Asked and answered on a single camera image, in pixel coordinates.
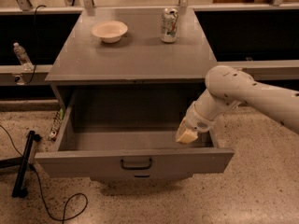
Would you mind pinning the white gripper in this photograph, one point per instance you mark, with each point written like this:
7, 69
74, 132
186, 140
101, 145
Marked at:
195, 122

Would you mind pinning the grey top drawer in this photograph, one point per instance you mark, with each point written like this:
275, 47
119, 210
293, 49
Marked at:
129, 134

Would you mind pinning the grey drawer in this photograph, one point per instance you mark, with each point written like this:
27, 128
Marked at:
129, 134
140, 178

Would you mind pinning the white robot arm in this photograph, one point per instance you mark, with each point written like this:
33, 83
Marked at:
226, 88

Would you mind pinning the grey drawer cabinet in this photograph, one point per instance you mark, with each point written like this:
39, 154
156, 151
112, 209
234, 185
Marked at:
139, 61

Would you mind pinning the grey bottom drawer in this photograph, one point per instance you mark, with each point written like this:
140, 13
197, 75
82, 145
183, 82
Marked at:
140, 178

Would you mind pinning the white soda can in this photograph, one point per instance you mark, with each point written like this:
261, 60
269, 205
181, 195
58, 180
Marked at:
169, 24

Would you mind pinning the orange snack bag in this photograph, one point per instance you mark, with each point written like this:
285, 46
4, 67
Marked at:
57, 122

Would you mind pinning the white bowl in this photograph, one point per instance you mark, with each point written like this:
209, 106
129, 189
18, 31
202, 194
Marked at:
109, 31

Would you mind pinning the black stand base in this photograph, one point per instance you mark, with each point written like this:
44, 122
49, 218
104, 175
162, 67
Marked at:
22, 162

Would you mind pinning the clear plastic water bottle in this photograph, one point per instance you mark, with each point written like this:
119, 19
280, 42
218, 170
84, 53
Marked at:
23, 57

